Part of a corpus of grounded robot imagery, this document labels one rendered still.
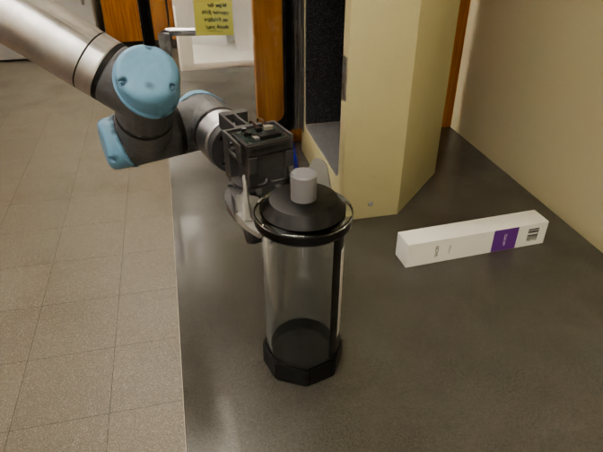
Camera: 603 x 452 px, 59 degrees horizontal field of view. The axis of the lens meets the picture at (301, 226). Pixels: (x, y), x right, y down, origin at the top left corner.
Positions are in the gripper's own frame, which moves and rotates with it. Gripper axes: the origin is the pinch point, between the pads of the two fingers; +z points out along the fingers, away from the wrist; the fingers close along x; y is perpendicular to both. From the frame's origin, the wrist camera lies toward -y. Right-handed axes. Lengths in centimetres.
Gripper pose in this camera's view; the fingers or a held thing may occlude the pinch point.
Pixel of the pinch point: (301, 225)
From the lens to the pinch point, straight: 60.0
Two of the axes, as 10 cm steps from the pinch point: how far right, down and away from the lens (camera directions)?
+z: 4.7, 4.7, -7.5
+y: 0.0, -8.5, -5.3
